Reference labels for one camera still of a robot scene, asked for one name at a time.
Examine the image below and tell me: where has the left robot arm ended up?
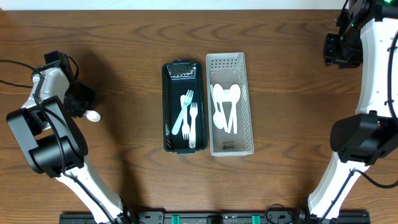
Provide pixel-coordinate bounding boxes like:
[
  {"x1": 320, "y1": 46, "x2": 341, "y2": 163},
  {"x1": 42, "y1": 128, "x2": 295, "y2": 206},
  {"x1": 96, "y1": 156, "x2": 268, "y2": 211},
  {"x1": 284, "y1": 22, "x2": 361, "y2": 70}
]
[{"x1": 6, "y1": 50, "x2": 137, "y2": 223}]

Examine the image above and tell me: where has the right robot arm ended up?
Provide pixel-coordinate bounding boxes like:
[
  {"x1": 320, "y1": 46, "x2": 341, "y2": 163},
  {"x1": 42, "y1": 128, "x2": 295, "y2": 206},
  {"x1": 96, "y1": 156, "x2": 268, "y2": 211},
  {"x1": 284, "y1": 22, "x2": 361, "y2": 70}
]
[{"x1": 295, "y1": 0, "x2": 397, "y2": 223}]

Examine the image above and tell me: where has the white plastic spoon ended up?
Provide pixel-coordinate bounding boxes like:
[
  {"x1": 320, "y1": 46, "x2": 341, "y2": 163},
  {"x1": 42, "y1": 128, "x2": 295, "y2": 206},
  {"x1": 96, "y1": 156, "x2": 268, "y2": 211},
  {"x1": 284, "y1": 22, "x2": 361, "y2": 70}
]
[
  {"x1": 84, "y1": 110, "x2": 101, "y2": 123},
  {"x1": 213, "y1": 83, "x2": 231, "y2": 133},
  {"x1": 229, "y1": 84, "x2": 241, "y2": 134},
  {"x1": 221, "y1": 88, "x2": 234, "y2": 134}
]

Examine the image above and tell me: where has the white plastic spoon horizontal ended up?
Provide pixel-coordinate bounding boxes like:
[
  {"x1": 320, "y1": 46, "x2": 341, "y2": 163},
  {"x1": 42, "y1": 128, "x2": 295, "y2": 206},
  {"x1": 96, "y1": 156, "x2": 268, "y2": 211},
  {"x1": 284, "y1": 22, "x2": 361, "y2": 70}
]
[{"x1": 210, "y1": 85, "x2": 224, "y2": 129}]

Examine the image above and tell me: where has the black plastic basket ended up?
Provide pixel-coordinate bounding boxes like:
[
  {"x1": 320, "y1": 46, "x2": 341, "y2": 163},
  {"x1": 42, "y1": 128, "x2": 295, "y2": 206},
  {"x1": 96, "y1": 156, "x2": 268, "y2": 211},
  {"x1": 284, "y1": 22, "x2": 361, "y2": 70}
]
[{"x1": 162, "y1": 60, "x2": 208, "y2": 154}]

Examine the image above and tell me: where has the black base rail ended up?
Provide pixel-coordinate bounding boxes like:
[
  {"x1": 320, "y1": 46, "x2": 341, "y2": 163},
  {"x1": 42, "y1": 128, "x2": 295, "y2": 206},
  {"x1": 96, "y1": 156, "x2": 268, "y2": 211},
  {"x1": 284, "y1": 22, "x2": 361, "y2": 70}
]
[{"x1": 58, "y1": 209, "x2": 371, "y2": 224}]

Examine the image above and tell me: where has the clear plastic basket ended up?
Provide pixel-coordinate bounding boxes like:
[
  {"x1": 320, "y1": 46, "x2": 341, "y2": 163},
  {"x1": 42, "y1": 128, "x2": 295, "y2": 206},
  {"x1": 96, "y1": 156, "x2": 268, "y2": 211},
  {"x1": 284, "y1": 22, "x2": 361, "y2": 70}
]
[{"x1": 206, "y1": 52, "x2": 254, "y2": 157}]

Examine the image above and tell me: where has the white plastic fork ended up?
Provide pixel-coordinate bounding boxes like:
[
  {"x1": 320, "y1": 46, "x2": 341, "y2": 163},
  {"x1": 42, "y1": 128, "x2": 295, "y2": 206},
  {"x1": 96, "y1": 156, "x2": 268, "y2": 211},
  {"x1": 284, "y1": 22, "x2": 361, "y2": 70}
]
[
  {"x1": 188, "y1": 102, "x2": 198, "y2": 148},
  {"x1": 180, "y1": 95, "x2": 190, "y2": 140},
  {"x1": 172, "y1": 90, "x2": 193, "y2": 135}
]

